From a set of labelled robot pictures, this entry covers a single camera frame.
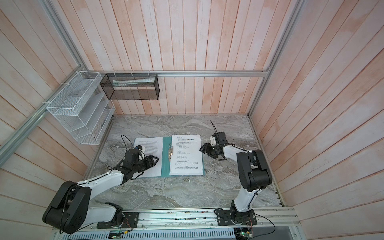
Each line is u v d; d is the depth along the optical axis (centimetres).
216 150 73
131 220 73
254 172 48
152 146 101
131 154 69
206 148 88
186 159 95
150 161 80
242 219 68
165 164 93
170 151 97
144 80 90
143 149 84
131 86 105
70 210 42
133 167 69
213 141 90
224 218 73
